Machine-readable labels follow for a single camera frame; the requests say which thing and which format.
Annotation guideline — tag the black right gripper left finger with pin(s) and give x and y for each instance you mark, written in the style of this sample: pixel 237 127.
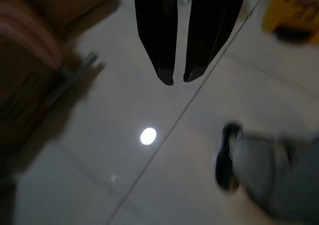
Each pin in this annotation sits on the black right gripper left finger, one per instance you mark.
pixel 157 30

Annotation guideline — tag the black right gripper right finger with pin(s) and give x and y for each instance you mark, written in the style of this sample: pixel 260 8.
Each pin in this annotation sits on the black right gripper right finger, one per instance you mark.
pixel 209 30

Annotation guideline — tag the grey robot right leg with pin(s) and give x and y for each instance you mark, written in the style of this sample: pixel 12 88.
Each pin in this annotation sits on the grey robot right leg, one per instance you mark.
pixel 269 172

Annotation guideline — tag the grey metal bracket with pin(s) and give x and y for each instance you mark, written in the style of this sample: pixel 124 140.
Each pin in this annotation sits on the grey metal bracket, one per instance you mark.
pixel 74 72

